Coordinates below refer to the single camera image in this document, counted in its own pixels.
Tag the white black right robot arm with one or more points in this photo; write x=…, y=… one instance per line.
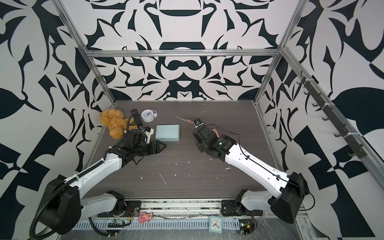
x=285, y=192

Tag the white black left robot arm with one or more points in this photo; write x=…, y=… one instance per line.
x=64, y=203

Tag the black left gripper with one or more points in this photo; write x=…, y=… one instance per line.
x=155, y=149

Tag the pink paper boxes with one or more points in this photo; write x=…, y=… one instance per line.
x=191, y=122

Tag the black wall hook rail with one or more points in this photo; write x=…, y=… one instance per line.
x=333, y=114

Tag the brown teddy bear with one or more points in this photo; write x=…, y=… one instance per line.
x=115, y=121

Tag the white slotted cable duct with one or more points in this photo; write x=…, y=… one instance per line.
x=161, y=224

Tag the light blue paper box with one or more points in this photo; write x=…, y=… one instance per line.
x=168, y=133

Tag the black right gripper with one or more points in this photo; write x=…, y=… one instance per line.
x=199, y=145

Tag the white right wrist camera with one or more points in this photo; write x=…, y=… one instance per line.
x=198, y=123

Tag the black remote control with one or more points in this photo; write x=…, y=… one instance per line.
x=136, y=116

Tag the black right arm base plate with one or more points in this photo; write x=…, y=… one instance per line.
x=233, y=208

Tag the small electronics board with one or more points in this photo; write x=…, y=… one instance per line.
x=247, y=226

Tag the pink small toy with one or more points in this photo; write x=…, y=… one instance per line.
x=145, y=217

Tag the green square clock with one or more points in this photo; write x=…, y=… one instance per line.
x=215, y=224

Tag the white round alarm clock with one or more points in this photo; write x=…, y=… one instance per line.
x=148, y=115

